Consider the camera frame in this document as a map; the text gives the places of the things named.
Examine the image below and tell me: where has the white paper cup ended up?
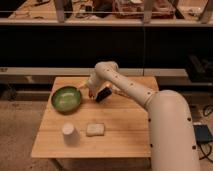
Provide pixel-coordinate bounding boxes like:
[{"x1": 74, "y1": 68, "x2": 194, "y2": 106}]
[{"x1": 62, "y1": 123, "x2": 75, "y2": 138}]

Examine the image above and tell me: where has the black floor cable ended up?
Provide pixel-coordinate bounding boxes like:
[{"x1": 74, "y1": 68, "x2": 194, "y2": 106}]
[{"x1": 201, "y1": 104, "x2": 213, "y2": 118}]

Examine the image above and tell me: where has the beige sponge block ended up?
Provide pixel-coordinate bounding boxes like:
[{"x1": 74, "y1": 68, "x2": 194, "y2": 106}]
[{"x1": 86, "y1": 123, "x2": 105, "y2": 137}]

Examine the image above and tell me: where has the wooden table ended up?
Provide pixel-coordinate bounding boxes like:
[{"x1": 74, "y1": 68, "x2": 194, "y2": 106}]
[{"x1": 30, "y1": 76, "x2": 160, "y2": 171}]

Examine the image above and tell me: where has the green ceramic bowl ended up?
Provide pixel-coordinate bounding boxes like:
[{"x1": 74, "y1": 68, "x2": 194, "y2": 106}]
[{"x1": 51, "y1": 86, "x2": 82, "y2": 113}]

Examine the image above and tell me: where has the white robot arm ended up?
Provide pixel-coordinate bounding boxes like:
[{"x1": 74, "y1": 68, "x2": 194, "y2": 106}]
[{"x1": 83, "y1": 61, "x2": 201, "y2": 171}]

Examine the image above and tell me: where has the red sausage toy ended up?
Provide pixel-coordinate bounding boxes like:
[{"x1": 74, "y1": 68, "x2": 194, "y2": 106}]
[{"x1": 88, "y1": 90, "x2": 93, "y2": 98}]

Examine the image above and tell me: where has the black rectangular block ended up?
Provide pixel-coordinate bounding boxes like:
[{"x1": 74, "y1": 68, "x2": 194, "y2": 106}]
[{"x1": 95, "y1": 87, "x2": 112, "y2": 102}]

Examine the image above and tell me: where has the blue box on floor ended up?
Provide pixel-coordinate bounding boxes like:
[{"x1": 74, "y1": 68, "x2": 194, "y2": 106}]
[{"x1": 194, "y1": 125, "x2": 213, "y2": 144}]

